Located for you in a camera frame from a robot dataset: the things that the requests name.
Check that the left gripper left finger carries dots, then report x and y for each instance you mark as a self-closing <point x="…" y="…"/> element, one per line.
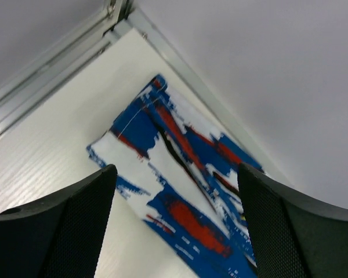
<point x="60" y="234"/>

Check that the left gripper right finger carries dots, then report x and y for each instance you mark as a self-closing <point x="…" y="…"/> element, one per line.
<point x="292" y="234"/>

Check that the blue white red patterned trousers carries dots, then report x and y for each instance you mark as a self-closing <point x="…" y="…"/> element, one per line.
<point x="178" y="172"/>

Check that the back table edge rail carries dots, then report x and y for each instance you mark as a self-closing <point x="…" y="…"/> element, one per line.
<point x="166" y="51"/>

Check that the table edge rail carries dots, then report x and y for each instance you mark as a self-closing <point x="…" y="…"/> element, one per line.
<point x="166" y="51"/>
<point x="18" y="100"/>

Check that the left table edge rail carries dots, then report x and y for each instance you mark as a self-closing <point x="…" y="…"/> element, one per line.
<point x="18" y="100"/>

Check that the left aluminium frame post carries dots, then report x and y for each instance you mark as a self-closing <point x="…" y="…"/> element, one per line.
<point x="118" y="10"/>

